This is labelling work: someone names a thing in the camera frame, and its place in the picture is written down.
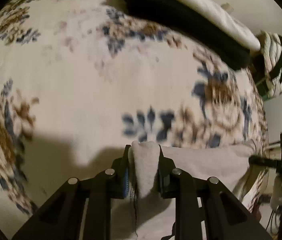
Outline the white folded garment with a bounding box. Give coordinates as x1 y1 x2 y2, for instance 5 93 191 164
177 0 261 51

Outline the black folded garment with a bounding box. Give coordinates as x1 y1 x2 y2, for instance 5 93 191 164
124 0 251 70

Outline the striped cloth bundle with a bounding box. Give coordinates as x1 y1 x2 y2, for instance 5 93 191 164
257 31 282 100

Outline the beige small garment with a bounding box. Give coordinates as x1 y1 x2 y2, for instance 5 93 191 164
129 140 262 211

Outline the floral fleece blanket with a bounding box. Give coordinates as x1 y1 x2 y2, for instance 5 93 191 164
0 0 265 239

